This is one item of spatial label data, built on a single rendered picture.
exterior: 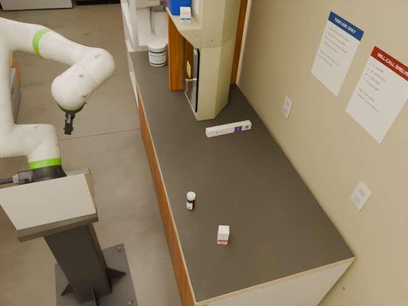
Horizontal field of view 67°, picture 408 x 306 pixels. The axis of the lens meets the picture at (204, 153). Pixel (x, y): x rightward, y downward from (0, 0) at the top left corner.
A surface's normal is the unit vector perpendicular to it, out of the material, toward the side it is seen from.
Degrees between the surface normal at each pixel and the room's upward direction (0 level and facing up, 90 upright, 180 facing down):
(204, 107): 90
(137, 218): 0
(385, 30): 90
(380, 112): 90
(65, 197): 90
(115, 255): 0
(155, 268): 0
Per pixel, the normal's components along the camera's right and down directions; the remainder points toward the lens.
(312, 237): 0.06, -0.73
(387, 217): -0.96, 0.16
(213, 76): 0.29, 0.67
